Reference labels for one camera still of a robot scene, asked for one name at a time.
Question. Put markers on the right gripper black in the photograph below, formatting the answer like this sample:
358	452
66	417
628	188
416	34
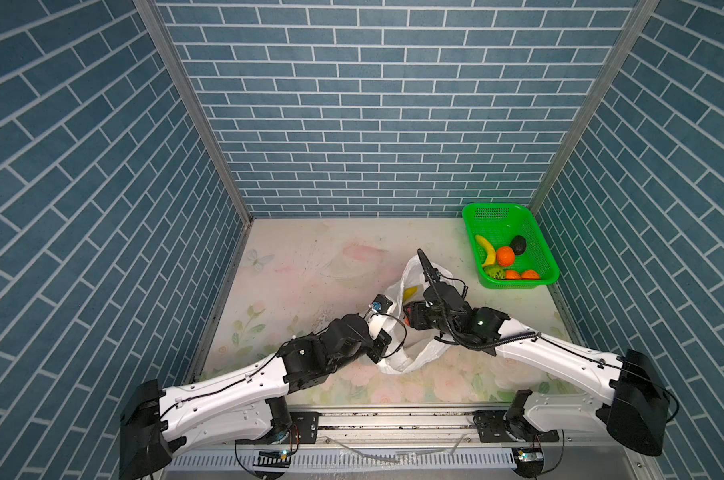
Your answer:
416	316

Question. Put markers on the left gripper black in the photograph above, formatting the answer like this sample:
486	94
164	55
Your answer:
381	344

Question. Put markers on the white plastic bag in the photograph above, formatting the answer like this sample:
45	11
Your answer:
410	350

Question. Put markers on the green yellow mango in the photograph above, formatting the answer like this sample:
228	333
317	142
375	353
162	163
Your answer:
409	293

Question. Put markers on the green custard apple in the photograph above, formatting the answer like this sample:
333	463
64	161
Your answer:
495	272

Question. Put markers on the dark avocado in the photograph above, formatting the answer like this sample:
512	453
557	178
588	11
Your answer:
518	245

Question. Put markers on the green plastic basket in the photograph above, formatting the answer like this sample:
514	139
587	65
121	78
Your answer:
499	223

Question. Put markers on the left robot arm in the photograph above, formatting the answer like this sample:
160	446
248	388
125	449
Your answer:
159	424

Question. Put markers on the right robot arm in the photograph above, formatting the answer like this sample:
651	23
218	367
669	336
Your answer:
622	395

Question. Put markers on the yellow banana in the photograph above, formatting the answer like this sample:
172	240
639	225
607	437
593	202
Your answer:
489	249

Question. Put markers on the orange tangerine in basket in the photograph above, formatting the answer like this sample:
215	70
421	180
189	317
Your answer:
530	275

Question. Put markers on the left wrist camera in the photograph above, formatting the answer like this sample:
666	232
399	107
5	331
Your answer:
380	306

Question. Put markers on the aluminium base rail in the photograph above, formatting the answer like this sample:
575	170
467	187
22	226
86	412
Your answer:
416	442

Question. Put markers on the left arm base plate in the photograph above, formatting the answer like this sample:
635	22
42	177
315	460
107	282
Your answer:
304	430

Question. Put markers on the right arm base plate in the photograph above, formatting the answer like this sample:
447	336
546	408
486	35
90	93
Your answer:
492	427

